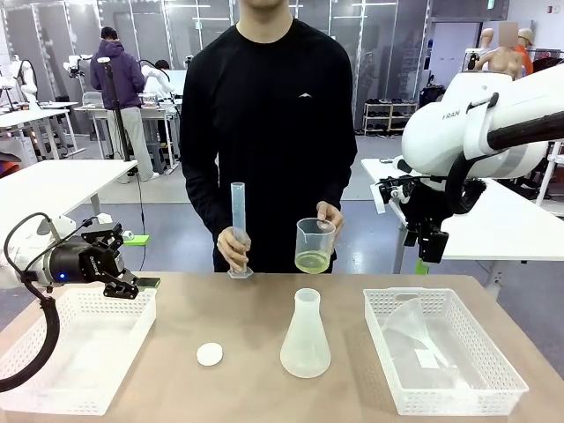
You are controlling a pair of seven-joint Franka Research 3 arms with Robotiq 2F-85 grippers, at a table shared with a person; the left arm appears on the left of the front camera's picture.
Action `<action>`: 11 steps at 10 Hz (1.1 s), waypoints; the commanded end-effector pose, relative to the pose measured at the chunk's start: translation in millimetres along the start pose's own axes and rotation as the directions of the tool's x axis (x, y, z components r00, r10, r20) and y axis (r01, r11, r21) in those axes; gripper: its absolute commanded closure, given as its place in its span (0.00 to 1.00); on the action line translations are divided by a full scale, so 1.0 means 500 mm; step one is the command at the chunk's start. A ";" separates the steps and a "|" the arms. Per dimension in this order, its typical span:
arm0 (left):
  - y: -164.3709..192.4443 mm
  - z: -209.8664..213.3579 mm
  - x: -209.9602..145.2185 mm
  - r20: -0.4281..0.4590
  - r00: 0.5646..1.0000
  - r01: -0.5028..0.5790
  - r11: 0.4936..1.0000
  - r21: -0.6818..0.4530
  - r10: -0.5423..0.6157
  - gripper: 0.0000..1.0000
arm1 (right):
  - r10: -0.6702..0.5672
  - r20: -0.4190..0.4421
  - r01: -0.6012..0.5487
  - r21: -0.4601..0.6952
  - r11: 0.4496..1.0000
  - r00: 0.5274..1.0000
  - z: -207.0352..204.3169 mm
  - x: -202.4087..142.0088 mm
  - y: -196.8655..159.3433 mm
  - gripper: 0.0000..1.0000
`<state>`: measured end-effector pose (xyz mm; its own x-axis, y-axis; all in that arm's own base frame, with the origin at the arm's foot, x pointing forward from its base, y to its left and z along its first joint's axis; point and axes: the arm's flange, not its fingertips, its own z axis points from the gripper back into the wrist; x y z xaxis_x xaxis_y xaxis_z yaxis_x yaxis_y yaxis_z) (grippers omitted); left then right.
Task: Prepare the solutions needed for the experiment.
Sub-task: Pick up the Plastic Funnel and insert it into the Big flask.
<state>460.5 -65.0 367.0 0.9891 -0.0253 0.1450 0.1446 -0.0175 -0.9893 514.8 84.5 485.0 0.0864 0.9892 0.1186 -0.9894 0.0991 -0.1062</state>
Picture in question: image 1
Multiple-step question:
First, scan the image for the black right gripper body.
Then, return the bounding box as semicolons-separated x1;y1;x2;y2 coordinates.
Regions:
403;182;444;226

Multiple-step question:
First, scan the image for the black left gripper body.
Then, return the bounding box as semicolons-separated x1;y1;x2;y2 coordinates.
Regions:
48;236;128;286

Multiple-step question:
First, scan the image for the black camera tripod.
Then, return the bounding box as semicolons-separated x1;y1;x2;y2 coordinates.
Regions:
95;56;136;162

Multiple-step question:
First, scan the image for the person's right hand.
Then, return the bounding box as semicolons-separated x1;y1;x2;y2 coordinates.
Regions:
217;225;252;274

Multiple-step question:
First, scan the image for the white perforated plastic basket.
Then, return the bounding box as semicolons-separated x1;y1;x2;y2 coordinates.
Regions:
0;285;159;416
363;286;530;416

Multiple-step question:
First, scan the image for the mannequin in orange clothes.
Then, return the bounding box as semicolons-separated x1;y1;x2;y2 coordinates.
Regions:
513;28;537;67

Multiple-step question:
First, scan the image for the white round flask cap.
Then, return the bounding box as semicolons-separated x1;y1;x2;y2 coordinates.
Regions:
196;342;224;367

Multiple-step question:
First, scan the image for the translucent plastic graduated cylinder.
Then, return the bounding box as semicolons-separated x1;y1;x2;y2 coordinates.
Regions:
227;181;255;281

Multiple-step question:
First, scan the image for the person's left hand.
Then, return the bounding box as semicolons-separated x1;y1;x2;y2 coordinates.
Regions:
315;200;345;256

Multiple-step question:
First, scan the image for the large white table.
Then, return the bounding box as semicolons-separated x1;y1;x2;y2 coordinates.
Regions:
360;157;564;265
0;159;138;274

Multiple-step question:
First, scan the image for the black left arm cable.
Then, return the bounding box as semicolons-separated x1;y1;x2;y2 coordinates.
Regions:
0;212;61;393

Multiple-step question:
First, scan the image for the shoe rack with shoes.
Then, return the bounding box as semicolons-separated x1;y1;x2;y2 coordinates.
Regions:
363;99;419;136

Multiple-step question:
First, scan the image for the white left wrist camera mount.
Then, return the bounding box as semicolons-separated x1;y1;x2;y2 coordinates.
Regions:
37;213;114;243

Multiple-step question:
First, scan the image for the person in purple hoodie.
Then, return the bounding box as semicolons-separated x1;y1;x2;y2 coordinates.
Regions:
90;26;160;182

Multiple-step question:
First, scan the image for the translucent plastic conical flask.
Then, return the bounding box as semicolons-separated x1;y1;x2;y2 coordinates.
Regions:
279;288;331;379

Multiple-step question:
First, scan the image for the small grey step stool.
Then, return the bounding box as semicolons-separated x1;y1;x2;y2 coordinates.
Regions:
147;143;167;173

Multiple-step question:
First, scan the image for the skin coloured mannequin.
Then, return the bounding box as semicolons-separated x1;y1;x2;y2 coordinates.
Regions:
473;21;521;75

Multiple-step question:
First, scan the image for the translucent plastic funnel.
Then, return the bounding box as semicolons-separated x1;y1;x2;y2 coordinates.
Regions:
381;297;455;371

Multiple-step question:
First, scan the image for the white background desk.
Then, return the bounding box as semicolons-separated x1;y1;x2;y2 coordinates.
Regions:
0;100;80;160
74;99;182;173

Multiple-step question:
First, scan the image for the white mannequin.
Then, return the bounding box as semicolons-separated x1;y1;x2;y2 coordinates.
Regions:
479;28;497;58

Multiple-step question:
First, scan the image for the person in black sweatshirt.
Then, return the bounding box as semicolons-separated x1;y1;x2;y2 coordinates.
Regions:
179;0;358;274

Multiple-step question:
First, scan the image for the clear plastic measuring beaker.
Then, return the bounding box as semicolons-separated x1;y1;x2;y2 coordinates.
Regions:
293;217;338;275

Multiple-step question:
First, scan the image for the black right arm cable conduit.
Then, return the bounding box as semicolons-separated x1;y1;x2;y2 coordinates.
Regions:
443;112;564;216

